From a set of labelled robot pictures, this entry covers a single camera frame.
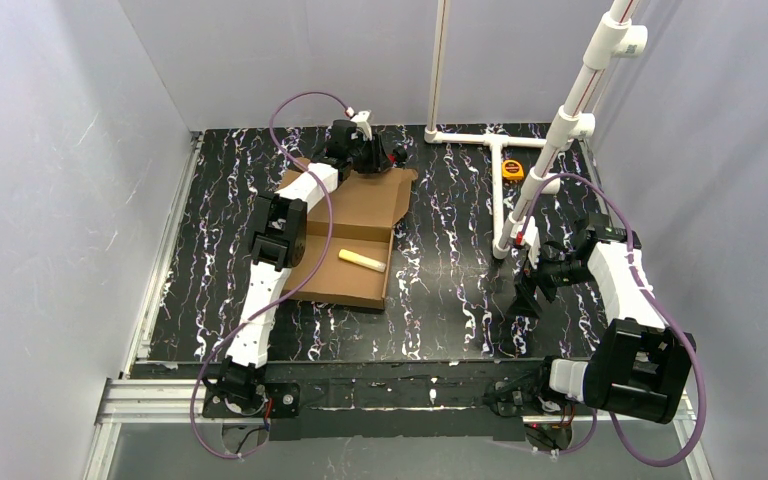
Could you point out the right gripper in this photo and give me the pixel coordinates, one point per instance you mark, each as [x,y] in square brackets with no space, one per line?
[533,278]

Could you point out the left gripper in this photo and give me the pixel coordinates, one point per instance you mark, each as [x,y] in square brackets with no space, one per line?
[379,154]

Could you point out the brown cardboard box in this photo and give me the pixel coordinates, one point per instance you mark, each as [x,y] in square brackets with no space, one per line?
[366,209]

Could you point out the yellow tube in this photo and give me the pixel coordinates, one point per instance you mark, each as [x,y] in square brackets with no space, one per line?
[362,260]

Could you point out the red black stamp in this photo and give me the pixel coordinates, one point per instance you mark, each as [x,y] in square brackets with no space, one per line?
[398,156]

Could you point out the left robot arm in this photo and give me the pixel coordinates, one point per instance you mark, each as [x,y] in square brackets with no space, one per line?
[277,243]

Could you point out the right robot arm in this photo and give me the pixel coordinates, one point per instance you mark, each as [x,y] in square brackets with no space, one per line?
[639,367]

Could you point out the orange tape measure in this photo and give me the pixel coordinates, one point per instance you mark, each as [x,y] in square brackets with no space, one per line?
[512,170]

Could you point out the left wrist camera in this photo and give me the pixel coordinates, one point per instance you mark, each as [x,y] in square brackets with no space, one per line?
[361,119]

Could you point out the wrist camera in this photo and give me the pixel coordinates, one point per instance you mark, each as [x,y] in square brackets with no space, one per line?
[528,240]
[361,119]

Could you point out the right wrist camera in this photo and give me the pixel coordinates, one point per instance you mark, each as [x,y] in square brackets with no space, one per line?
[528,240]

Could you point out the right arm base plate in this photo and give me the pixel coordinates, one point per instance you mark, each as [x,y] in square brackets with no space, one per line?
[526,396]

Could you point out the aluminium rail frame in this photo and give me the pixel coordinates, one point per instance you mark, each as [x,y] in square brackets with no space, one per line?
[416,368]

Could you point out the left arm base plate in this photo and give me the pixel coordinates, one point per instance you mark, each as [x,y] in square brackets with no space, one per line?
[278,397]

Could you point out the white PVC pipe frame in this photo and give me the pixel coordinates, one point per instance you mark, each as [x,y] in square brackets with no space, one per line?
[518,79]

